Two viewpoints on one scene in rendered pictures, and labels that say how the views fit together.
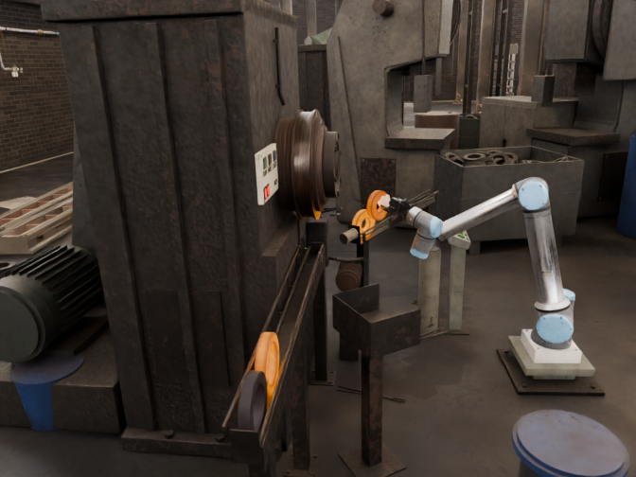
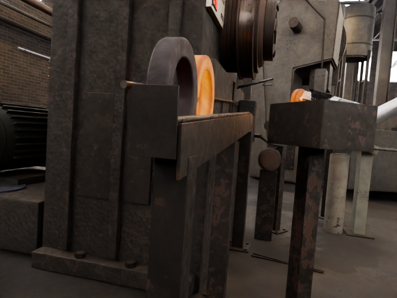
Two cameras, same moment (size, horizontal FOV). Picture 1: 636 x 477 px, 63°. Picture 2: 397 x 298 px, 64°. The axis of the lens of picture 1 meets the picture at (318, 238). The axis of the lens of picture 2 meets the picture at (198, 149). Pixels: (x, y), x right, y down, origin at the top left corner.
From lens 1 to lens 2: 1.10 m
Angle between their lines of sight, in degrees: 16
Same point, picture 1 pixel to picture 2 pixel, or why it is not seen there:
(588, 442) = not seen: outside the picture
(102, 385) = (30, 200)
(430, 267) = (339, 169)
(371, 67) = (283, 67)
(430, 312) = (337, 213)
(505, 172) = (387, 136)
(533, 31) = (381, 93)
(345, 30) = not seen: hidden behind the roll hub
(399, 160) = not seen: hidden behind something
